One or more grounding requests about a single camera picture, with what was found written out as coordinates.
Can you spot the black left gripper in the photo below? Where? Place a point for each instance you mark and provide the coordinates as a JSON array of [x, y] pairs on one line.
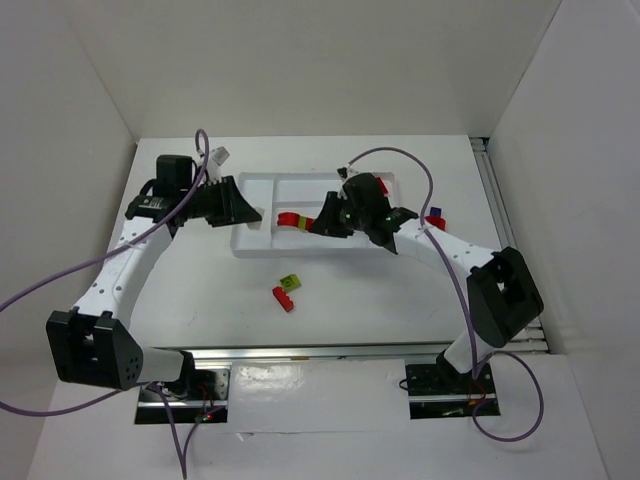
[[220, 201]]

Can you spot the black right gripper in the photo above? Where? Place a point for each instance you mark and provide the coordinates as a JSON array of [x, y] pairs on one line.
[[337, 214]]

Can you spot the red arch lego brick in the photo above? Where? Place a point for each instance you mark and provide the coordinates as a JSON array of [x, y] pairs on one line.
[[288, 219]]

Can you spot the white lego brick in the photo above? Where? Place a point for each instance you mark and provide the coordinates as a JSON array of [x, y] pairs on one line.
[[255, 226]]

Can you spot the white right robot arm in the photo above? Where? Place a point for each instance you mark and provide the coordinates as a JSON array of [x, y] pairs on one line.
[[499, 295]]

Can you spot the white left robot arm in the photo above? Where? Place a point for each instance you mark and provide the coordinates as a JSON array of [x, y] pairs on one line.
[[90, 343]]

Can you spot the white compartment tray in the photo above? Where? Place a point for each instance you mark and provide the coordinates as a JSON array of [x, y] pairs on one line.
[[288, 204]]

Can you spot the green lego brick on table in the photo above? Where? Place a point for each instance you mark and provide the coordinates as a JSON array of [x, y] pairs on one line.
[[290, 282]]

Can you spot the red lego brick on table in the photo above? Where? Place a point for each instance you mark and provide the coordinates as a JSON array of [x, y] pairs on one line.
[[283, 299]]

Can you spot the red lego brick on plates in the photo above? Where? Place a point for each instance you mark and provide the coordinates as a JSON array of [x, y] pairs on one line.
[[436, 221]]

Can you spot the aluminium rail front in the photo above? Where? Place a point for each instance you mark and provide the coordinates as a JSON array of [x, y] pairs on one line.
[[224, 357]]

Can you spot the aluminium rail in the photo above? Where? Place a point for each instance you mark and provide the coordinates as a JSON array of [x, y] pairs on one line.
[[532, 339], [224, 357]]

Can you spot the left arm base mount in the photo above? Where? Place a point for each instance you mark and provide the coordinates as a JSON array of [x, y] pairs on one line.
[[206, 400]]

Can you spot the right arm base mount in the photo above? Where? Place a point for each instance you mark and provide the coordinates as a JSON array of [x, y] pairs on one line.
[[431, 398]]

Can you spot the aluminium rail right side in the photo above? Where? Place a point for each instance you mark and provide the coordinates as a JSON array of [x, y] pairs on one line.
[[532, 339]]

